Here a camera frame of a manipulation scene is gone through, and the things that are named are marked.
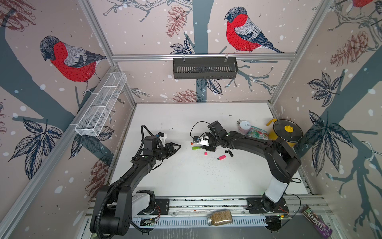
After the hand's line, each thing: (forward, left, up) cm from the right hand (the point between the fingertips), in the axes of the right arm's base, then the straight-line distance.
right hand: (202, 140), depth 91 cm
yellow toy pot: (+6, -51, +5) cm, 51 cm away
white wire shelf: (+7, +56, +25) cm, 62 cm away
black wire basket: (+46, -1, +22) cm, 51 cm away
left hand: (-6, +13, +4) cm, 15 cm away
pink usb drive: (-8, -12, -7) cm, 16 cm away
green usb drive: (-2, +4, -6) cm, 8 cm away
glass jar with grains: (-39, -9, -3) cm, 40 cm away
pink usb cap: (-6, -2, -7) cm, 9 cm away
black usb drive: (-5, -18, -7) cm, 20 cm away
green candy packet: (+9, -37, -4) cm, 38 cm away
